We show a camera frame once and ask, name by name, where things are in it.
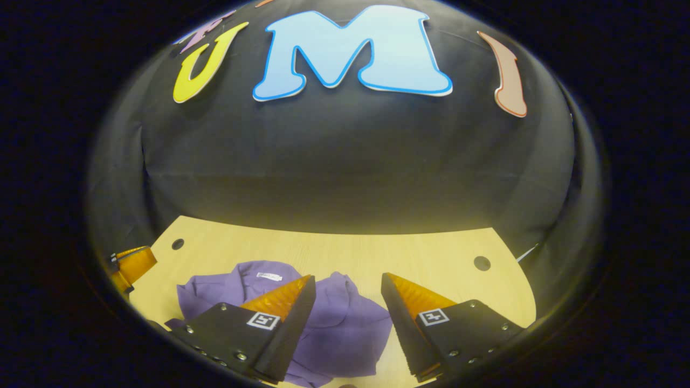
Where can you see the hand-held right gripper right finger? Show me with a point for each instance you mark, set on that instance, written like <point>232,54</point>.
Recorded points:
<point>404,328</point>

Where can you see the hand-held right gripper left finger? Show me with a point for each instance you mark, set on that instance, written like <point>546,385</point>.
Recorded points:
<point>285,334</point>

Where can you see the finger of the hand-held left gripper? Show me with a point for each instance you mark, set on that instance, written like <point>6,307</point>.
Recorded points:
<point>135,267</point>

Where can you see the purple knitted cardigan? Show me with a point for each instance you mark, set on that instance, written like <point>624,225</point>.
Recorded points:
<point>345,328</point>

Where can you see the black backdrop cloth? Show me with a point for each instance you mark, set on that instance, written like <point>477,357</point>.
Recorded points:
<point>350,161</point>

